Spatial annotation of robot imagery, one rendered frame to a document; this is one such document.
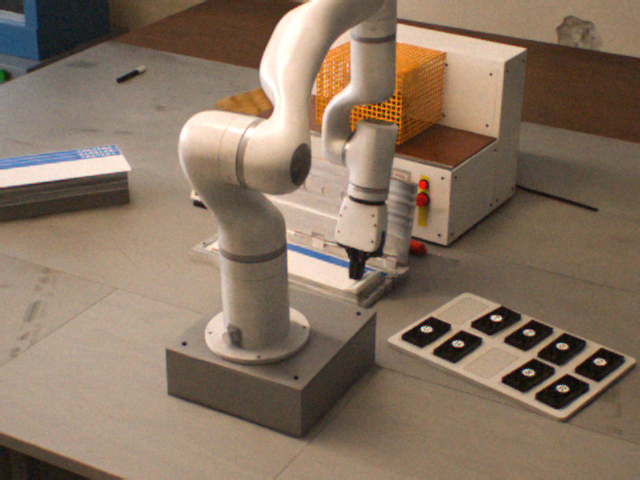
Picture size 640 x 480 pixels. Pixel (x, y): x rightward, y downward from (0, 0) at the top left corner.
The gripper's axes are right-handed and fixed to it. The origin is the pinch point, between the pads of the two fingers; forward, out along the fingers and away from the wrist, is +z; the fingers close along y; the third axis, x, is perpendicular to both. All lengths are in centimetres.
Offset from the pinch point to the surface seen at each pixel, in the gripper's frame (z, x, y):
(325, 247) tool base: 1.1, 11.1, -14.7
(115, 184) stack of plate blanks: -1, 5, -71
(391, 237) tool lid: -5.8, 10.0, 1.8
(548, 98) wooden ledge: -24, 133, -17
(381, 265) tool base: 1.1, 10.8, 0.0
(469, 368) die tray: 7.5, -13.4, 34.5
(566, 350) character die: 3.2, 0.8, 47.5
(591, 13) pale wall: -47, 182, -27
